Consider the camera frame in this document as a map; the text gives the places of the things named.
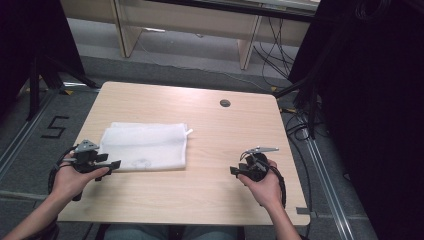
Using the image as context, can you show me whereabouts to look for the person's legs in jeans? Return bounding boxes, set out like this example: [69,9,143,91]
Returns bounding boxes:
[102,224,246,240]

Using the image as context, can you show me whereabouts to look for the black floor cables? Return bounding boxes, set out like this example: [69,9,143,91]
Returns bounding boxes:
[279,105,316,240]

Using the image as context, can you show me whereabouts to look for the black metal stand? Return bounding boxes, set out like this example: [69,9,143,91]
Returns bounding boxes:
[273,63,322,141]
[25,54,102,122]

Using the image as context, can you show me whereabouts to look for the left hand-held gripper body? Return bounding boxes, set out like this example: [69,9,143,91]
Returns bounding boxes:
[61,139,110,175]

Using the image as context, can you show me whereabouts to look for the hanging black cables bundle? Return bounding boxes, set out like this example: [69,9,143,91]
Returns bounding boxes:
[252,16,298,88]

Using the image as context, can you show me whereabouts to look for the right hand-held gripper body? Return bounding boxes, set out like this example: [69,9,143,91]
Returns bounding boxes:
[237,145,280,183]

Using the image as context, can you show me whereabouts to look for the black curtain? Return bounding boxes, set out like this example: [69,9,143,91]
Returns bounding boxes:
[287,0,424,240]
[0,0,86,118]

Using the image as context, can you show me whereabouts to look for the metal floor rail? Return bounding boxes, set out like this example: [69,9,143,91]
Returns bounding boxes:
[302,129,356,240]
[0,89,58,181]

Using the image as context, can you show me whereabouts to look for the white mesh laundry bag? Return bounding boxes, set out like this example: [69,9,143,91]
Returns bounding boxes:
[98,121,195,173]

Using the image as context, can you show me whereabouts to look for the person's left hand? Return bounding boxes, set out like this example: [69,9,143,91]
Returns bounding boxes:
[50,152,111,203]

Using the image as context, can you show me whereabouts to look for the black tape number mark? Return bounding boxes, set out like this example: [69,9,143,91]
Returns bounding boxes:
[40,115,71,140]

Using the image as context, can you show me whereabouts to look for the light wooden desk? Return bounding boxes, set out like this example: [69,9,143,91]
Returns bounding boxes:
[59,0,322,71]

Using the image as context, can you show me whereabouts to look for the person's right hand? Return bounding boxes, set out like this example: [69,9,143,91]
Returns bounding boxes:
[236,158,285,211]

